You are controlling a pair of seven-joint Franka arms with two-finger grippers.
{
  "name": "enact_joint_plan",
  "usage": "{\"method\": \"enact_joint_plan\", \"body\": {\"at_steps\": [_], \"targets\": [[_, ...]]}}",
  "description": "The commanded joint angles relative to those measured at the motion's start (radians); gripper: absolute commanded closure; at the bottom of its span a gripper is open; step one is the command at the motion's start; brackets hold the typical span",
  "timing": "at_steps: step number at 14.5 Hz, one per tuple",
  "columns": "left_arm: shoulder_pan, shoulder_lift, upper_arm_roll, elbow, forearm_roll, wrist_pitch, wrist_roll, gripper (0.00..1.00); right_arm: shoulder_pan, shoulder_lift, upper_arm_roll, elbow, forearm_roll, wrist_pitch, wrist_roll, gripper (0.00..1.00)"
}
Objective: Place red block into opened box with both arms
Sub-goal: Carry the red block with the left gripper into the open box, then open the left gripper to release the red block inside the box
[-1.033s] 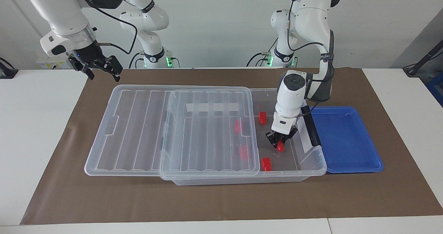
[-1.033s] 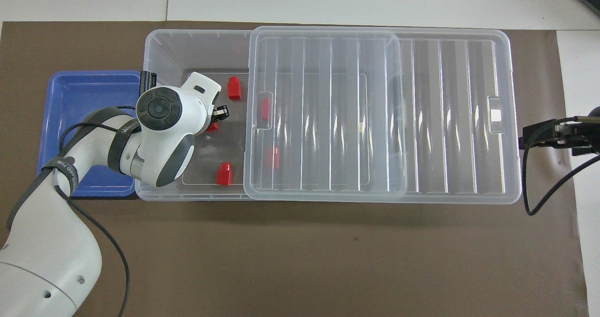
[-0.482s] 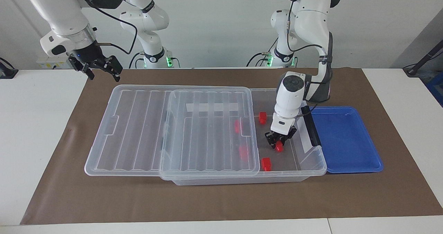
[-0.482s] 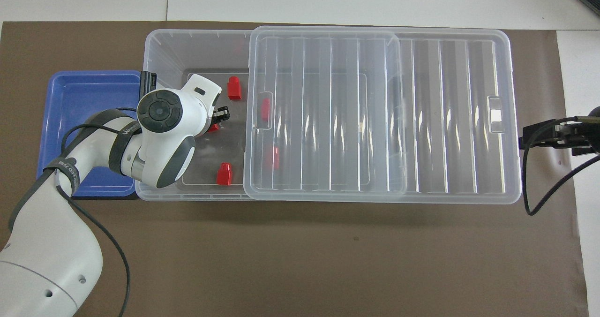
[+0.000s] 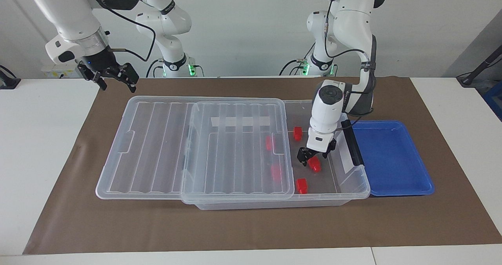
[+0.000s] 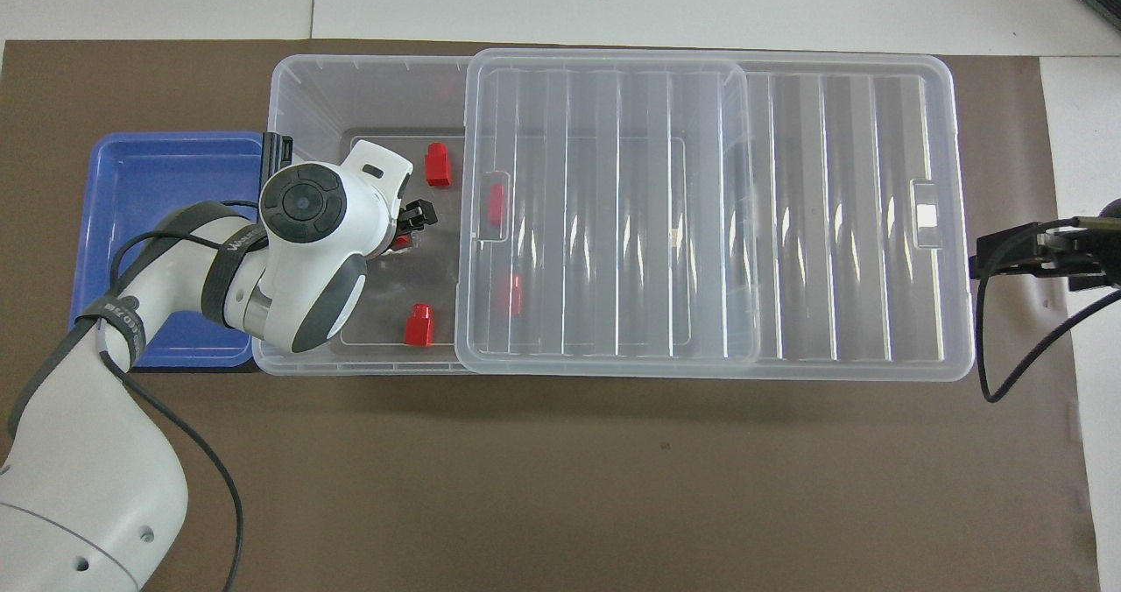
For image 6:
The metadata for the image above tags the clear plastic lid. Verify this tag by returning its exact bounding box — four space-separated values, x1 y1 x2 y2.
454 46 977 384

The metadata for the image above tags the blue plastic tray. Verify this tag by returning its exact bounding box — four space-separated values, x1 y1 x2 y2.
68 130 269 370

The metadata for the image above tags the clear plastic box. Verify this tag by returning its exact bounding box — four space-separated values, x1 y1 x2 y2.
252 52 763 377

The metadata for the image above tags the black cable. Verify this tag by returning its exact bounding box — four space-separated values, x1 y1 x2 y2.
7 200 264 592
975 217 1121 404

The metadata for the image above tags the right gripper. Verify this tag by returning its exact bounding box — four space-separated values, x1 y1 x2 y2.
1066 196 1121 292

